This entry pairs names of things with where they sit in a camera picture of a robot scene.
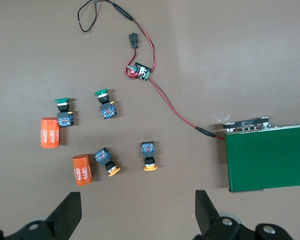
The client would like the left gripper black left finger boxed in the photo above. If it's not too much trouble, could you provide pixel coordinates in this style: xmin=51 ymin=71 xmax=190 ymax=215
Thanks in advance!
xmin=0 ymin=191 xmax=83 ymax=240

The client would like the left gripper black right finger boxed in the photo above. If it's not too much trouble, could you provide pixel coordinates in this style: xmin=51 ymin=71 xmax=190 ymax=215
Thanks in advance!
xmin=193 ymin=189 xmax=294 ymax=240

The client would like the orange cylinder printed 4680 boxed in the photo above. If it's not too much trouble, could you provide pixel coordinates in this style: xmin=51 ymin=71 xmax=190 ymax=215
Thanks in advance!
xmin=72 ymin=154 xmax=94 ymax=187
xmin=39 ymin=116 xmax=61 ymax=149

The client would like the yellow push button switch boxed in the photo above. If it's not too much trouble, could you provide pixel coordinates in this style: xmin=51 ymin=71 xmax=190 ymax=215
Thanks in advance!
xmin=93 ymin=146 xmax=122 ymax=178
xmin=140 ymin=141 xmax=158 ymax=173

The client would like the green push button switch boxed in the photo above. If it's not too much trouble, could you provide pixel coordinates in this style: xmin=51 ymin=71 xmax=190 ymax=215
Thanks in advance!
xmin=54 ymin=97 xmax=76 ymax=128
xmin=94 ymin=88 xmax=117 ymax=120

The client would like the green conveyor belt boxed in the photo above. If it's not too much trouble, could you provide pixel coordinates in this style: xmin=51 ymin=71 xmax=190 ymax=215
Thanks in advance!
xmin=214 ymin=115 xmax=300 ymax=194

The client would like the small motor controller board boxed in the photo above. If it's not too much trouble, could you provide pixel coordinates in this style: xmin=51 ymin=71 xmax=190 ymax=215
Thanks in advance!
xmin=126 ymin=61 xmax=152 ymax=82

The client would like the red black power wire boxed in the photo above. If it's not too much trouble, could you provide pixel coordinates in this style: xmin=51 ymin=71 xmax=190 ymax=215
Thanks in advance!
xmin=77 ymin=0 xmax=226 ymax=141

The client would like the black inline wire switch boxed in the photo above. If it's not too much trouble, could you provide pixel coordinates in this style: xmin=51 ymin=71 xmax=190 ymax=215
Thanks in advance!
xmin=128 ymin=31 xmax=140 ymax=49

